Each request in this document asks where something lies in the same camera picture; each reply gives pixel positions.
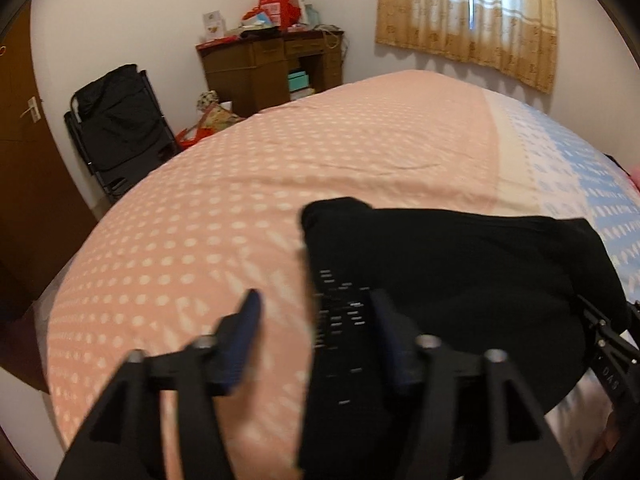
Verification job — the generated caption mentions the brown wooden door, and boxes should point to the brown wooden door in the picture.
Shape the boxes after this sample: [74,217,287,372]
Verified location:
[0,0,101,396]

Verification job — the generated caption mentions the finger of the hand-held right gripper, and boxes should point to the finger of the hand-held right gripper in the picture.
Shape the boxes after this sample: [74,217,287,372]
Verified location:
[579,293,624,347]

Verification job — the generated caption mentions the white card box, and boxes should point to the white card box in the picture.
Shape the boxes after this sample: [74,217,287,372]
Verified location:
[201,11,227,42]

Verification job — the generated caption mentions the bed with pink dotted cover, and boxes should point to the bed with pink dotted cover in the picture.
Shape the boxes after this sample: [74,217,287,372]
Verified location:
[37,70,640,480]

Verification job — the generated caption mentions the red bag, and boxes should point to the red bag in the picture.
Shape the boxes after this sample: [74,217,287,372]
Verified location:
[175,126,212,151]

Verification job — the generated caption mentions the beige patterned curtain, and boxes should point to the beige patterned curtain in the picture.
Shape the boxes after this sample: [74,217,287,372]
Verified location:
[375,0,559,94]

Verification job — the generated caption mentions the pile of red gift bags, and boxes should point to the pile of red gift bags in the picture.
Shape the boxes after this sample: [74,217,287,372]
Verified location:
[227,0,307,36]

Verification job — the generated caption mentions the black pants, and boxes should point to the black pants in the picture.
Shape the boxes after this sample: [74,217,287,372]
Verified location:
[295,197,631,480]

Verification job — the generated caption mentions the person's right hand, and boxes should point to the person's right hand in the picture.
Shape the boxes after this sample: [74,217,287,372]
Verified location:
[606,410,632,454]

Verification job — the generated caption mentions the black folding chair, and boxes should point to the black folding chair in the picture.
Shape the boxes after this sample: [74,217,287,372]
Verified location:
[64,64,184,207]

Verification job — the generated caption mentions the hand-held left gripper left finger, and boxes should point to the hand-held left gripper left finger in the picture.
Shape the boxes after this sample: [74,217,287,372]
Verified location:
[52,288,264,480]

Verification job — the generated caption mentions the metal door handle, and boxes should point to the metal door handle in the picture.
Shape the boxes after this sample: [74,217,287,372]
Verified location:
[20,96,44,122]

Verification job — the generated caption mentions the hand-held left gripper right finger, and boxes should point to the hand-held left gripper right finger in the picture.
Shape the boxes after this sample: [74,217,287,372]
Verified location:
[370,290,576,480]

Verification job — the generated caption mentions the brown wooden desk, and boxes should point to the brown wooden desk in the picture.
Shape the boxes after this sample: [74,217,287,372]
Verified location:
[195,29,346,119]

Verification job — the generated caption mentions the floral patterned bag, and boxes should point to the floral patterned bag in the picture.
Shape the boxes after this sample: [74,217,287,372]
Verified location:
[195,90,247,134]

